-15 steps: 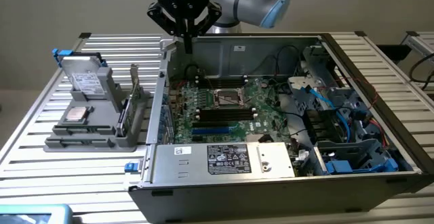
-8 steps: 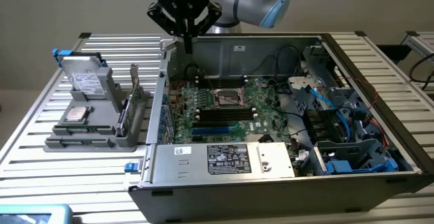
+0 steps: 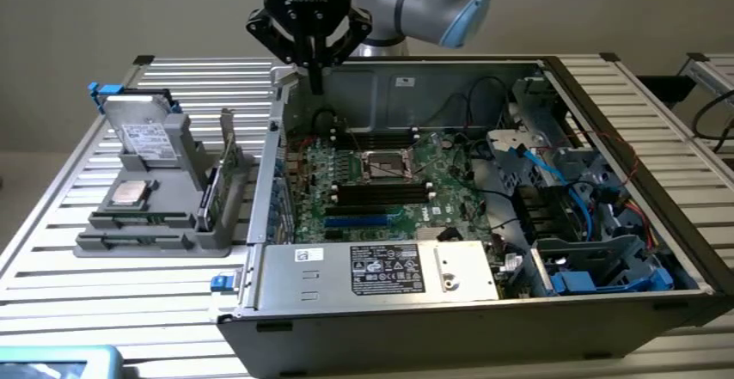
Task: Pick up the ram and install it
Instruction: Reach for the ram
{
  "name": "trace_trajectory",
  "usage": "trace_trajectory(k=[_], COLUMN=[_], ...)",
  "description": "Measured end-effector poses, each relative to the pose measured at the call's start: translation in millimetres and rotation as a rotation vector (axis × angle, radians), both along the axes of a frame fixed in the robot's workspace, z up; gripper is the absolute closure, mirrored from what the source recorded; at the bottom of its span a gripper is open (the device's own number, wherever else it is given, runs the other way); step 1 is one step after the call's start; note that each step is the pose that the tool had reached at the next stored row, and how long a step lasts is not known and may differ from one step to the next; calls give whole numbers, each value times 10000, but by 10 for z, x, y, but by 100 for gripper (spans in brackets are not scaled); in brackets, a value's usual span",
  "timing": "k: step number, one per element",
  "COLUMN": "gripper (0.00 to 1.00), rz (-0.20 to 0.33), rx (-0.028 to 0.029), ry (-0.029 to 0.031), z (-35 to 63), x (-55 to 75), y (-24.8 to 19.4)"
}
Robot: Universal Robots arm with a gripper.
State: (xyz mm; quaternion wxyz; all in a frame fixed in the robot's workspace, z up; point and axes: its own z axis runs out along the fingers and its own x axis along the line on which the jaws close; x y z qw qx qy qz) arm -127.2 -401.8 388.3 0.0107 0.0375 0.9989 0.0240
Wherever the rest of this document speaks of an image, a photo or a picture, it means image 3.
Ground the graphics card with metal bracket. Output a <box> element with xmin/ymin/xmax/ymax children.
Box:
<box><xmin>196</xmin><ymin>107</ymin><xmax>243</xmax><ymax>230</ymax></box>

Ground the grey metal box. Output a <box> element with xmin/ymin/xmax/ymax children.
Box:
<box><xmin>675</xmin><ymin>52</ymin><xmax>734</xmax><ymax>99</ymax></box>

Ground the blue disk bay carrier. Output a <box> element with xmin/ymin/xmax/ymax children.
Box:
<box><xmin>546</xmin><ymin>266</ymin><xmax>672</xmax><ymax>297</ymax></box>

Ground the green RAM stick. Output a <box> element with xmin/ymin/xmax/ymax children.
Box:
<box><xmin>77</xmin><ymin>233</ymin><xmax>185</xmax><ymax>246</ymax></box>
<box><xmin>93</xmin><ymin>210</ymin><xmax>195</xmax><ymax>222</ymax></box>

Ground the black looped cable in case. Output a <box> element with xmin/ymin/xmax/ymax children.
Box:
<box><xmin>464</xmin><ymin>76</ymin><xmax>512</xmax><ymax>140</ymax></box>

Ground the grey parts rack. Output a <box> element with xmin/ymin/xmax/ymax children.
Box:
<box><xmin>72</xmin><ymin>114</ymin><xmax>260</xmax><ymax>260</ymax></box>

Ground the silver CPU chip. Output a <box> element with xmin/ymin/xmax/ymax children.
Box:
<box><xmin>108</xmin><ymin>179</ymin><xmax>156</xmax><ymax>207</ymax></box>

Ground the blue expansion slot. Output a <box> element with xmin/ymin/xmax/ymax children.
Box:
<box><xmin>323</xmin><ymin>214</ymin><xmax>387</xmax><ymax>229</ymax></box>

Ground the green motherboard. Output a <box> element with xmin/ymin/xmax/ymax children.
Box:
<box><xmin>289</xmin><ymin>131</ymin><xmax>495</xmax><ymax>245</ymax></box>

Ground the silver hard disk blue carrier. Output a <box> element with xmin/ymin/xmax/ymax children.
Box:
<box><xmin>86</xmin><ymin>81</ymin><xmax>184</xmax><ymax>162</ymax></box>

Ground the dark blue SATA wire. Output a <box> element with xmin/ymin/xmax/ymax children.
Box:
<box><xmin>563</xmin><ymin>180</ymin><xmax>610</xmax><ymax>243</ymax></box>

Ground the teal plastic box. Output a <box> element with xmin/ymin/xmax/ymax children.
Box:
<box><xmin>0</xmin><ymin>344</ymin><xmax>125</xmax><ymax>379</ymax></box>

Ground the grey open PC case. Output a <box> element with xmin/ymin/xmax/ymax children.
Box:
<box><xmin>216</xmin><ymin>54</ymin><xmax>734</xmax><ymax>379</ymax></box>

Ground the light blue SATA wire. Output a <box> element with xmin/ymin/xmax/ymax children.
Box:
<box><xmin>518</xmin><ymin>145</ymin><xmax>575</xmax><ymax>192</ymax></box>

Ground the grey metal disk bay cage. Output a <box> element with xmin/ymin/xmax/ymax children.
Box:
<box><xmin>485</xmin><ymin>75</ymin><xmax>635</xmax><ymax>245</ymax></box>

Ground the metal CPU socket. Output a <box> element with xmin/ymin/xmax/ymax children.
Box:
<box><xmin>355</xmin><ymin>148</ymin><xmax>419</xmax><ymax>183</ymax></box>

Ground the thin red wire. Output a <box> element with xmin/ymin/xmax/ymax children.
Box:
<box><xmin>566</xmin><ymin>131</ymin><xmax>642</xmax><ymax>183</ymax></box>

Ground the black RAM slot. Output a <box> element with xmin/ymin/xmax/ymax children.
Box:
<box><xmin>332</xmin><ymin>183</ymin><xmax>432</xmax><ymax>192</ymax></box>
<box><xmin>333</xmin><ymin>193</ymin><xmax>433</xmax><ymax>202</ymax></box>
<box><xmin>335</xmin><ymin>138</ymin><xmax>419</xmax><ymax>145</ymax></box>
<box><xmin>335</xmin><ymin>143</ymin><xmax>419</xmax><ymax>150</ymax></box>
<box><xmin>332</xmin><ymin>188</ymin><xmax>433</xmax><ymax>197</ymax></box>
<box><xmin>335</xmin><ymin>133</ymin><xmax>417</xmax><ymax>141</ymax></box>
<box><xmin>333</xmin><ymin>199</ymin><xmax>435</xmax><ymax>207</ymax></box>
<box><xmin>335</xmin><ymin>128</ymin><xmax>417</xmax><ymax>136</ymax></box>

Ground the silver power supply unit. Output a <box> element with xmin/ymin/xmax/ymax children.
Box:
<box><xmin>249</xmin><ymin>239</ymin><xmax>502</xmax><ymax>312</ymax></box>

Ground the thick black cable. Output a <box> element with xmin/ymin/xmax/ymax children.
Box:
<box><xmin>691</xmin><ymin>92</ymin><xmax>734</xmax><ymax>156</ymax></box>

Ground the blue case latch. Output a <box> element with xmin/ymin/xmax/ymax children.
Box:
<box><xmin>208</xmin><ymin>269</ymin><xmax>240</xmax><ymax>293</ymax></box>

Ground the red yellow wire bundle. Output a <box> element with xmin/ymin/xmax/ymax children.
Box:
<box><xmin>623</xmin><ymin>197</ymin><xmax>662</xmax><ymax>254</ymax></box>

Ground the long black expansion slot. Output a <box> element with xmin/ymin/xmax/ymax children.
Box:
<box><xmin>323</xmin><ymin>205</ymin><xmax>397</xmax><ymax>217</ymax></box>

